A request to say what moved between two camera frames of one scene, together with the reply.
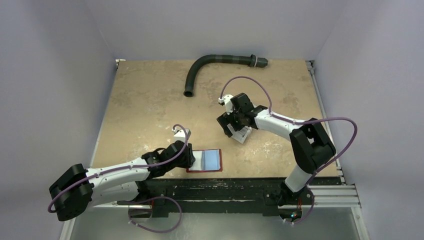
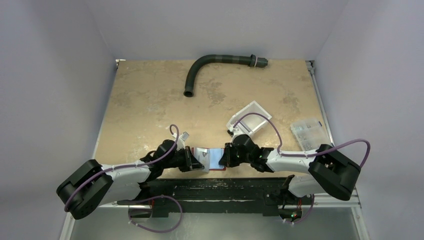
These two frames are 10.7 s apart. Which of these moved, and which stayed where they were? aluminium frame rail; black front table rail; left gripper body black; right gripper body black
Moved: right gripper body black
Stayed: black front table rail; aluminium frame rail; left gripper body black
